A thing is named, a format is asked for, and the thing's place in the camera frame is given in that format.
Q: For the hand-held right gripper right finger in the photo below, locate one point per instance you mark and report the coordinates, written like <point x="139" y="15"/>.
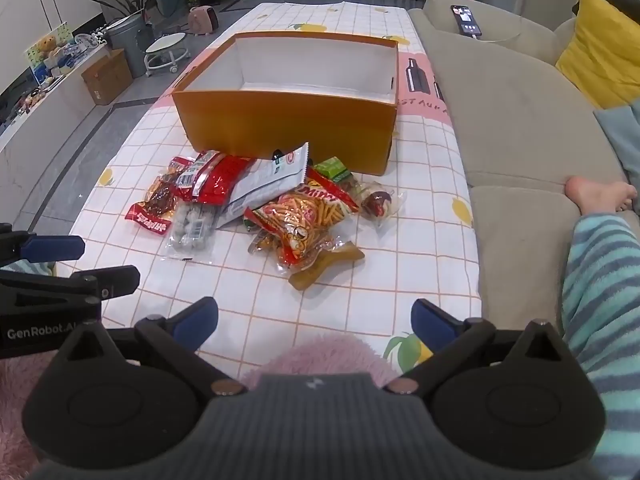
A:
<point x="430" y="322"/>

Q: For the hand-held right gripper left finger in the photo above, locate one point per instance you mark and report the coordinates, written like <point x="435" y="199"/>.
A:
<point x="197" y="319"/>

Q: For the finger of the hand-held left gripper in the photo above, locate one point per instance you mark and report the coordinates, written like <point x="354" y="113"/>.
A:
<point x="50" y="249"/>
<point x="115" y="280"/>

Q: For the clear packet of white balls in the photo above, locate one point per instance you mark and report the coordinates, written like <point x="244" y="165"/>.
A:
<point x="192" y="230"/>

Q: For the braised meat snack packet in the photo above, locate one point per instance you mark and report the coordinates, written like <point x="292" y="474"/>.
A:
<point x="160" y="197"/>

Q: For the small clear orange snack packet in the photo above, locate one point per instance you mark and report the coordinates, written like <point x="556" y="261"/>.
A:
<point x="262" y="245"/>

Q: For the brown vacuum-packed snack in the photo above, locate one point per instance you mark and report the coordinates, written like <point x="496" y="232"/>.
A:
<point x="325" y="266"/>

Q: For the dark round snack packet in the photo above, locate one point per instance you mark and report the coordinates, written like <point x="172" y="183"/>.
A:
<point x="377" y="202"/>

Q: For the red snack packet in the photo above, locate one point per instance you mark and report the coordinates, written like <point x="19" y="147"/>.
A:
<point x="225" y="177"/>

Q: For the orange shrimp stick packet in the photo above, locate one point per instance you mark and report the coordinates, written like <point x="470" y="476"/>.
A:
<point x="305" y="215"/>

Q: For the white snack packet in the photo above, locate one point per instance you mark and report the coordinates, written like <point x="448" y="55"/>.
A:
<point x="265" y="182"/>

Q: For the green snack packet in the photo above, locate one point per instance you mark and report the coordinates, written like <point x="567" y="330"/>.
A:
<point x="332" y="167"/>

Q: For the orange cardboard box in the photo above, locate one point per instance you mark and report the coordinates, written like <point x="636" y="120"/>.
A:
<point x="280" y="125"/>

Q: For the white cabinet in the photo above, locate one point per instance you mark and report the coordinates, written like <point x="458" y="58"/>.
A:
<point x="45" y="135"/>

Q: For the small trinkets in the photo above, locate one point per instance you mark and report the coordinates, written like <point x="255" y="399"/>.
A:
<point x="32" y="101"/>

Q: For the person's striped pajama leg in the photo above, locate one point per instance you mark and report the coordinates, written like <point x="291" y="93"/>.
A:
<point x="605" y="285"/>

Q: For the brown cardboard carton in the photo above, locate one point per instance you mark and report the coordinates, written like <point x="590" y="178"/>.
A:
<point x="107" y="77"/>

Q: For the teddy bear picture card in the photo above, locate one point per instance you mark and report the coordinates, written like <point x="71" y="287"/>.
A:
<point x="47" y="50"/>

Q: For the small toy figures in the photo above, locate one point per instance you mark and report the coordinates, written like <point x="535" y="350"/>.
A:
<point x="82" y="47"/>

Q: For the person's bare foot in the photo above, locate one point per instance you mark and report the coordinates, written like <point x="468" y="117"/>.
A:
<point x="595" y="195"/>

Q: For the beige sofa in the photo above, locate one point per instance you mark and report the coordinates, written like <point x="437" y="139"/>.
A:
<point x="510" y="125"/>

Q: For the grey plant pot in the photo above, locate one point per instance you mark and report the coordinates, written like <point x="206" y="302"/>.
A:
<point x="127" y="42"/>

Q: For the white round stool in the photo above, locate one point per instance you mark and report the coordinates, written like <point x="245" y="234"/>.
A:
<point x="167" y="47"/>

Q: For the light blue blanket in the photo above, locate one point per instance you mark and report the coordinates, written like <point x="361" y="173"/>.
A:
<point x="625" y="145"/>

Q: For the pink heater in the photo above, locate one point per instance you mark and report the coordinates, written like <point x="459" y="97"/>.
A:
<point x="205" y="19"/>

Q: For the black smartphone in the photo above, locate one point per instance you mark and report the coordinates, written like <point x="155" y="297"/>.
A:
<point x="465" y="20"/>

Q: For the yellow pillow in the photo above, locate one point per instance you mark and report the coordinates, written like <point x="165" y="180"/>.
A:
<point x="605" y="55"/>

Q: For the dark green cushion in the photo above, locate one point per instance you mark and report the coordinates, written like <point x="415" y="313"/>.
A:
<point x="620" y="2"/>

